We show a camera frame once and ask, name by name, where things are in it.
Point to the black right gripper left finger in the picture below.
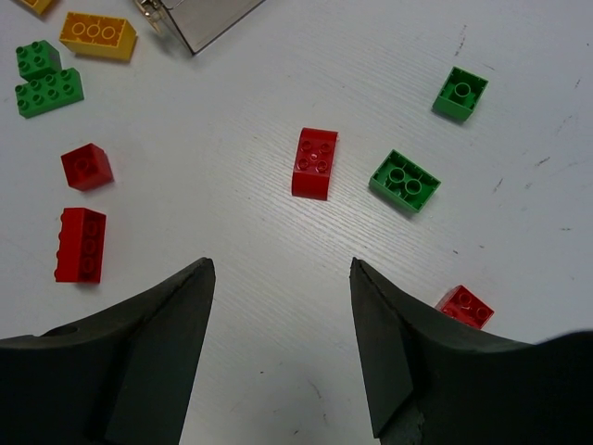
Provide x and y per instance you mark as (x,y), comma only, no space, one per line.
(121,376)

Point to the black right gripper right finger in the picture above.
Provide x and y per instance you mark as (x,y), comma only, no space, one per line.
(430,379)

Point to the yellow upside-down lego brick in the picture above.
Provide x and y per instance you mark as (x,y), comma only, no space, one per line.
(98,36)

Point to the yellow 2x4 lego brick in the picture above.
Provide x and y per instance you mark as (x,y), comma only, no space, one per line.
(38,7)

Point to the red lego brick far right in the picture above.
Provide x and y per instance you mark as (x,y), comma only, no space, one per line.
(464,306)

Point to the red 2x4 lego on side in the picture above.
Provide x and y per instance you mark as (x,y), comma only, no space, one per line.
(81,246)

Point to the green upside-down 2x3 lego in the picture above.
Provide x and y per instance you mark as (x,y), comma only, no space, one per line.
(403,183)

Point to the red 2x2 lego brick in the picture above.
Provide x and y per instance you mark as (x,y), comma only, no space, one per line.
(87,168)

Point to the red curved lego brick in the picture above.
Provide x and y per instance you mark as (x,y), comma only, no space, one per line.
(313,164)

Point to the green upside-down 2x2 lego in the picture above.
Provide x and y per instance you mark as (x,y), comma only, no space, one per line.
(459,95)

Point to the green 2x4 lego brick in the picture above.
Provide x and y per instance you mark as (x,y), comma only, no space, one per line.
(49,93)

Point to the green 2x2 lego brick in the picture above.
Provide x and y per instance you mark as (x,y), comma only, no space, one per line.
(37,59)

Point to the clear long drawer box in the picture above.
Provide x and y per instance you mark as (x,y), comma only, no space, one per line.
(195,23)

